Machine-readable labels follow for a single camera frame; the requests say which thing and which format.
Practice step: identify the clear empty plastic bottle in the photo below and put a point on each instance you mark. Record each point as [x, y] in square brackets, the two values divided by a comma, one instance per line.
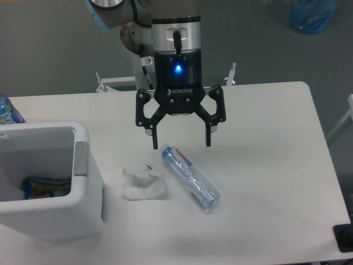
[194, 182]

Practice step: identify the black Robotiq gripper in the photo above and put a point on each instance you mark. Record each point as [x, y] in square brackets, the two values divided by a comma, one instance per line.
[177, 82]

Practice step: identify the white furniture frame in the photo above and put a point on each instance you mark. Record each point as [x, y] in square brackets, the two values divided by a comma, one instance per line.
[343, 124]

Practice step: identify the crumpled white tissue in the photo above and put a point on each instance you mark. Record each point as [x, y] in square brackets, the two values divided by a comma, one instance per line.
[143, 184]

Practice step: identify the white push-lid trash can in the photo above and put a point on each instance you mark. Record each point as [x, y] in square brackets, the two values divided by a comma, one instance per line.
[51, 150]

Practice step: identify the blue labelled bottle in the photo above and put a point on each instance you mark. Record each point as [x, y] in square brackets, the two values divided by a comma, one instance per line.
[9, 114]

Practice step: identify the black device at table edge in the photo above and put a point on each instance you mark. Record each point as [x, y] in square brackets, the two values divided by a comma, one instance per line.
[343, 236]

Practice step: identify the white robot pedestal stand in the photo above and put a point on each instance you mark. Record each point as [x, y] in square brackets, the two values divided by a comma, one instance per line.
[138, 69]

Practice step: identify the blue plastic bag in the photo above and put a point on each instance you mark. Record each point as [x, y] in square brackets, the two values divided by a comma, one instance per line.
[311, 17]

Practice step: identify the colourful snack wrapper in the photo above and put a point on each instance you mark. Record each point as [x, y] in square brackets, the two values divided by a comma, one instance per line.
[38, 188]

